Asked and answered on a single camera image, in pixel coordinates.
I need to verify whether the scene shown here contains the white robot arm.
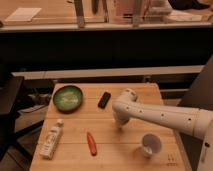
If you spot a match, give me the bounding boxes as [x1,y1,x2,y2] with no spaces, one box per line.
[112,89,213,171]

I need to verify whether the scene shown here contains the black rectangular block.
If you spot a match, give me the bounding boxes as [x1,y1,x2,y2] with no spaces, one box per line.
[98,92,111,109]

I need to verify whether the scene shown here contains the green ceramic bowl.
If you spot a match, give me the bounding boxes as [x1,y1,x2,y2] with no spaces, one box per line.
[53,85,83,112]

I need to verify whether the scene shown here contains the orange carrot toy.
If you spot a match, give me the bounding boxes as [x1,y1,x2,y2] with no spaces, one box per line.
[87,132,97,156]

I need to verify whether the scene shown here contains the white paper cup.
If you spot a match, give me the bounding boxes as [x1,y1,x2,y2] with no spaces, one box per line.
[141,133,162,158]

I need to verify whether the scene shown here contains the white plastic bottle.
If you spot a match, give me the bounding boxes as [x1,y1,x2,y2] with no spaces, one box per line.
[40,119,63,159]

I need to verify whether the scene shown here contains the white flat board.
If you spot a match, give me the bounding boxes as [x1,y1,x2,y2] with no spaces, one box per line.
[5,7,41,22]

